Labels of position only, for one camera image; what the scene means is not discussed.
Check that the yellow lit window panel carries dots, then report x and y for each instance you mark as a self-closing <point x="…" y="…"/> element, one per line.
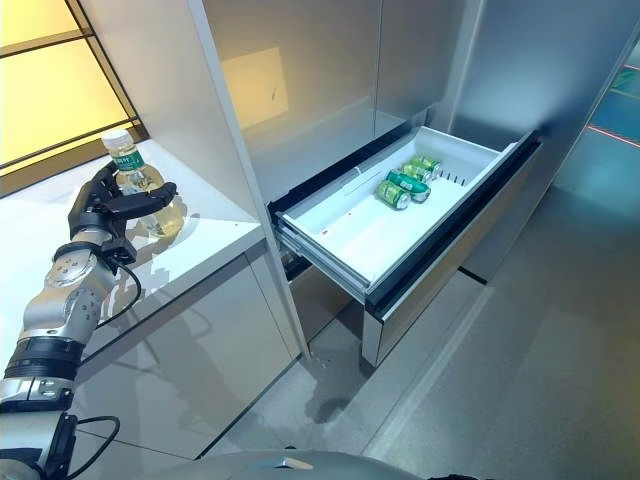
<point x="50" y="110"/>

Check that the grey robot torso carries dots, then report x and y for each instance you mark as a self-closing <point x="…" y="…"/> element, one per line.
<point x="300" y="467"/>

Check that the yellow tea drink bottle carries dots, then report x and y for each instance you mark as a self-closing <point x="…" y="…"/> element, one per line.
<point x="165" y="217"/>

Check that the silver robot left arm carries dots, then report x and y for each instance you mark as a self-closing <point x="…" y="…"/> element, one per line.
<point x="65" y="300"/>

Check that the white tall partition panel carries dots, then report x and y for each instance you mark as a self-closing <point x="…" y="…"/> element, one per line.
<point x="165" y="75"/>

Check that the fridge drawer with white bin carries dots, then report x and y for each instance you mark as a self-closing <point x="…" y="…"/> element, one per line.
<point x="360" y="235"/>

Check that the dark green drink can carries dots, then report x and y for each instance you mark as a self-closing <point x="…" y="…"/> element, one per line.
<point x="410" y="185"/>

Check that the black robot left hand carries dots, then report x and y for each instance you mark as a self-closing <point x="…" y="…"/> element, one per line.
<point x="95" y="205"/>

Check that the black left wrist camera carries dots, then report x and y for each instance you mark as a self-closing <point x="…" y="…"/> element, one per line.
<point x="120" y="250"/>

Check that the silver tall side panel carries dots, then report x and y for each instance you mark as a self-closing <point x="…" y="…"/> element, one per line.
<point x="525" y="75"/>

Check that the light green drink can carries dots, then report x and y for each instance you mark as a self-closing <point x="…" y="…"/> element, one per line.
<point x="427" y="162"/>
<point x="420" y="171"/>
<point x="392" y="195"/>

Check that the stainless steel fridge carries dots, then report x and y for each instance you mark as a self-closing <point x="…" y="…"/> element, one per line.
<point x="325" y="60"/>

